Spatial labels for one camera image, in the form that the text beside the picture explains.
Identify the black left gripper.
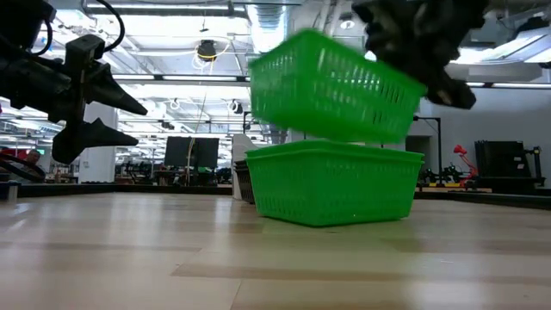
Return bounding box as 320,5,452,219
0,34,149,165

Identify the red orange robot part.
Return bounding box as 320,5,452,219
452,144,478,177

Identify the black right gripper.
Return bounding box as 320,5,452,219
351,0,490,111

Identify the black machine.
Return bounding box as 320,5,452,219
474,139,546,186

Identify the black metal frame stand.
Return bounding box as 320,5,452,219
412,115,443,173

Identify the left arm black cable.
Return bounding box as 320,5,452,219
95,0,127,53

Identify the hanging ceiling camera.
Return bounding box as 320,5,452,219
196,39,219,61

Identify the green plastic basket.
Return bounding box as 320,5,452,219
244,150,426,228
248,28,428,146
257,139,426,164

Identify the person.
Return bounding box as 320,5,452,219
23,149,43,167

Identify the black computer monitor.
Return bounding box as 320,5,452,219
164,136,220,170

